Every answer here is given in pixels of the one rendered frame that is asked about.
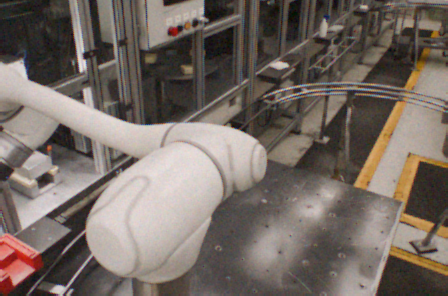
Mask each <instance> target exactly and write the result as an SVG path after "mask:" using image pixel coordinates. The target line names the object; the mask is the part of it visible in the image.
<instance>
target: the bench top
mask: <svg viewBox="0 0 448 296"><path fill-rule="evenodd" d="M284 168H285V169H286V170H283V169H284ZM286 198H289V200H286ZM338 200H341V201H342V202H337V201H338ZM404 205H405V202H404V201H399V200H397V199H393V198H391V197H386V196H384V195H382V194H378V193H375V192H371V191H369V190H364V189H362V188H358V187H356V186H354V185H353V186H351V185H349V184H347V183H342V182H340V181H336V180H333V179H329V178H327V177H325V176H320V175H318V174H313V173H311V172H307V171H305V170H301V169H298V168H296V167H291V166H289V165H285V164H283V163H278V162H276V161H274V160H270V159H267V165H266V170H265V175H264V177H263V179H261V180H260V182H258V184H257V185H255V186H253V187H251V188H250V189H247V190H245V191H236V190H234V191H233V193H232V194H231V196H229V197H228V198H226V199H225V200H224V201H222V203H220V204H219V205H218V206H217V208H215V210H214V212H212V215H211V221H210V224H209V226H208V230H207V231H206V233H205V237H204V239H203V243H202V245H201V249H200V252H199V254H198V258H197V259H196V262H195V263H194V265H193V266H192V267H191V284H190V296H376V293H377V290H378V286H379V284H380V282H381V277H382V275H383V270H384V268H385V266H386V262H387V259H388V255H389V253H390V250H391V246H392V244H393V239H394V237H395V233H396V231H397V228H398V224H399V222H400V217H401V215H402V211H403V208H404ZM265 225H269V227H268V228H267V227H265ZM91 254H92V252H91V250H90V248H89V245H88V243H87V240H86V241H84V242H83V243H81V244H80V245H79V246H78V247H76V249H73V251H71V252H70V253H69V254H67V256H65V257H64V258H62V259H61V260H60V261H59V262H58V263H57V264H56V266H55V267H54V268H53V269H52V271H50V273H49V274H48V275H47V276H46V277H45V279H44V280H43V281H45V282H50V283H52V284H55V285H60V286H63V287H66V286H67V285H68V283H69V282H70V281H71V279H72V278H73V276H74V275H75V274H76V272H78V270H79V269H80V268H81V266H83V263H85V261H86V260H87V259H88V258H89V256H90V255H91ZM70 289H72V290H73V291H72V293H71V294H70V296H133V289H132V281H131V278H127V277H122V276H119V275H116V274H115V273H112V272H111V271H108V270H107V269H106V268H104V267H103V266H102V265H101V264H100V263H99V262H98V261H97V260H96V258H95V257H94V258H93V259H92V261H90V263H89V264H88V265H87V267H86V268H85V270H83V272H82V273H81V274H80V276H79V277H78V279H76V281H75V282H74V284H73V285H72V287H71V288H70Z"/></svg>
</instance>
